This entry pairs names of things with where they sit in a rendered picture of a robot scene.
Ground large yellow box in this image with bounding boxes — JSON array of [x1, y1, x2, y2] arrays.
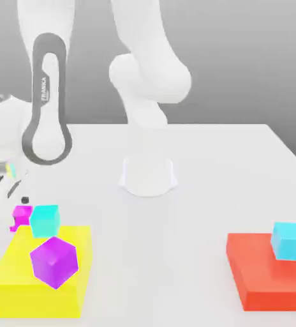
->
[[0, 225, 93, 320]]

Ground small cyan cube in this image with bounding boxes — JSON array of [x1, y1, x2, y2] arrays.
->
[[270, 221, 296, 262]]

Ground small magenta cube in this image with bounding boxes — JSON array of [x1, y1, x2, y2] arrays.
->
[[9, 205, 34, 233]]

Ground small purple cube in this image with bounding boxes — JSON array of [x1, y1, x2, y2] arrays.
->
[[29, 236, 80, 291]]

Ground small turquoise cube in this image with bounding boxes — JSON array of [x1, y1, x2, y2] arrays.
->
[[29, 204, 61, 239]]

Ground large orange box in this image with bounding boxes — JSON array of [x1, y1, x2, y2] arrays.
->
[[225, 232, 296, 312]]

